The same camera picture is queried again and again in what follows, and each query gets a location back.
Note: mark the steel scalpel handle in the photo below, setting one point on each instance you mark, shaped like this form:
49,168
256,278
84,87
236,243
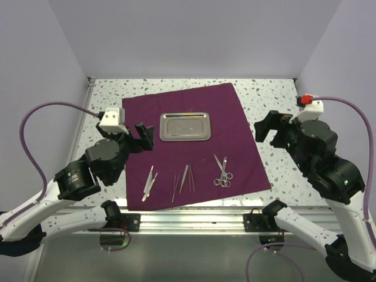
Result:
148,181
145,196

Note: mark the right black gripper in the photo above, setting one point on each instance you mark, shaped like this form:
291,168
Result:
274,118

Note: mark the aluminium mounting rail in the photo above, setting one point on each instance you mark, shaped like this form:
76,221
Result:
208,220

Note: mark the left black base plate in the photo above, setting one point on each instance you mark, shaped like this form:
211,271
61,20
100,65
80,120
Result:
130,222

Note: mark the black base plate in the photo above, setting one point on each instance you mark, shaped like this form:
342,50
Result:
130,222
258,222

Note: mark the steel surgical scissors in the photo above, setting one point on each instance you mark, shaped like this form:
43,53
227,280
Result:
221,171
224,173

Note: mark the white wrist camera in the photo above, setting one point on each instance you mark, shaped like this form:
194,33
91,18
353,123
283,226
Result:
113,121
310,109

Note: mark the steel instrument tray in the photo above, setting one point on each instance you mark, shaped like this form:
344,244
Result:
185,127

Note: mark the thin fine tweezers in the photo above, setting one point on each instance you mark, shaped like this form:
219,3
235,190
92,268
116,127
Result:
176,180

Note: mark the purple surgical cloth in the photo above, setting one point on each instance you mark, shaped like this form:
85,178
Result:
226,165

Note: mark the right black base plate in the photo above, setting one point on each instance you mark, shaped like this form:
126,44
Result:
258,222

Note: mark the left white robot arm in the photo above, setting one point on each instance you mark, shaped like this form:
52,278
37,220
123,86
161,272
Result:
33,223

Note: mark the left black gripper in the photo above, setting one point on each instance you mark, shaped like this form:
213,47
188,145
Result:
143,144

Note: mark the thin pointed tweezers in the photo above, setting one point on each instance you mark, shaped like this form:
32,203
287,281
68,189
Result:
191,181

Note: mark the steel tweezers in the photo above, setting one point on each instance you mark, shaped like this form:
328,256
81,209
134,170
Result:
183,178

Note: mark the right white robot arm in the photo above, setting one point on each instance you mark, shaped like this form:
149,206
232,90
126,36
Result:
348,252

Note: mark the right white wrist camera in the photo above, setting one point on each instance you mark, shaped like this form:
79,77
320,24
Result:
310,109

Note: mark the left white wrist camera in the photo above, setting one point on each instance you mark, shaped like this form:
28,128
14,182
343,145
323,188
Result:
113,121

